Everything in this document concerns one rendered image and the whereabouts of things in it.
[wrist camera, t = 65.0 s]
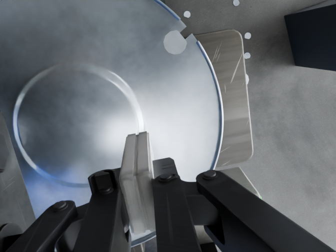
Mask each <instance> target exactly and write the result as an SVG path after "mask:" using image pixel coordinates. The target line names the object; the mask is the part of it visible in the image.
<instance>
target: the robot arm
mask: <svg viewBox="0 0 336 252"><path fill-rule="evenodd" d="M195 179H196V181H184V180H181V178H180V176H179V175H178V171H177V168H176V164H175V161H174V159H172V158H170V157H166V158H161V159H156V160H155V159H154V155H153V150H152V145H151V140H150V135H149V132H147V131H143V132H139V134H136V133H133V134H128V135H127V137H126V140H125V146H124V151H123V157H122V163H121V167H119V168H114V169H104V170H100V171H97V172H95V173H93V174H91V175H90V176H89V177H88V182H89V186H90V190H91V193H92V195H91V198H90V201H89V202H88V203H86V204H84V205H81V206H78V207H76V204H75V202H74V201H73V200H61V201H59V202H56V203H55V204H53V205H51V206H50V207H49V208H47V209H46V210H45V211H44V212H43V213H42V214H41V215H40V216H39V217H38V218H37V219H36V220H35V222H34V223H33V224H32V225H31V226H30V227H29V228H28V229H27V230H26V231H25V232H24V233H23V234H22V235H21V236H20V237H19V238H18V239H17V240H16V241H15V242H14V243H13V244H12V245H11V246H10V247H9V248H8V249H7V250H6V251H5V252H55V248H56V251H57V252H131V240H132V236H131V233H134V235H138V234H143V233H146V231H147V230H150V231H151V232H152V231H156V243H157V252H202V250H201V247H200V243H199V240H198V236H197V233H196V229H195V226H203V227H204V230H205V232H206V233H207V235H208V236H209V237H210V238H211V239H212V241H213V242H214V243H215V244H216V245H217V247H218V248H219V249H220V250H221V252H336V251H335V250H334V249H332V248H331V247H329V246H328V245H326V244H325V243H324V242H322V241H321V240H319V239H318V238H316V237H315V236H314V235H312V234H311V233H309V232H308V231H306V230H305V229H304V228H302V227H301V226H299V225H298V224H296V223H295V222H294V221H292V220H291V219H289V218H288V217H286V216H285V215H284V214H282V213H281V212H279V211H278V210H276V209H275V208H274V207H272V206H271V205H269V204H268V203H266V202H265V201H263V200H262V199H261V198H259V197H258V196H256V195H255V194H253V193H252V192H251V191H249V190H248V189H246V188H245V187H243V186H242V185H241V184H239V183H238V182H236V181H235V180H233V179H232V178H231V177H229V176H228V175H226V174H225V173H223V172H221V171H218V170H207V171H204V172H202V173H200V174H198V175H197V176H196V178H195ZM129 226H130V228H129ZM130 229H131V232H130Z"/></svg>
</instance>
